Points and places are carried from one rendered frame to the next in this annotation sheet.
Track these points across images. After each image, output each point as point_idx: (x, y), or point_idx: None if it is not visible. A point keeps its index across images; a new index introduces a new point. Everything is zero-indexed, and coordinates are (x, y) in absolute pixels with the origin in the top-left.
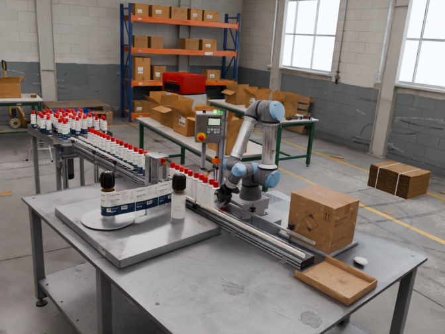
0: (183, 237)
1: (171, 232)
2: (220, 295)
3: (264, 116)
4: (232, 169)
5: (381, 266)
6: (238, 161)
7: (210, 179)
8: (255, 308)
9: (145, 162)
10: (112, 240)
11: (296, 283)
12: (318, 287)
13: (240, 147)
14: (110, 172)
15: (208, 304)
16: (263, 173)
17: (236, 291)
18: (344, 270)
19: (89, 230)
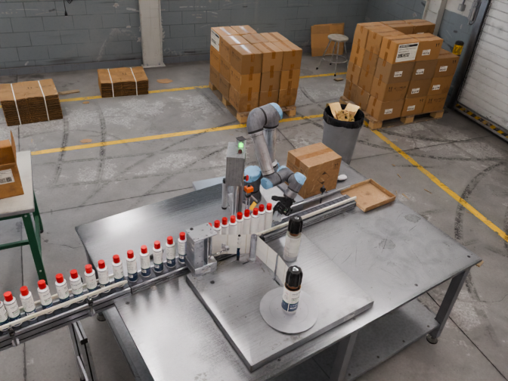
0: (325, 257)
1: (315, 263)
2: (397, 252)
3: (274, 122)
4: (299, 182)
5: (344, 172)
6: (277, 173)
7: (264, 206)
8: (407, 237)
9: (196, 250)
10: (337, 305)
11: (373, 213)
12: (379, 205)
13: (271, 161)
14: (298, 267)
15: (409, 258)
16: (275, 169)
17: (389, 243)
18: (353, 189)
19: (318, 325)
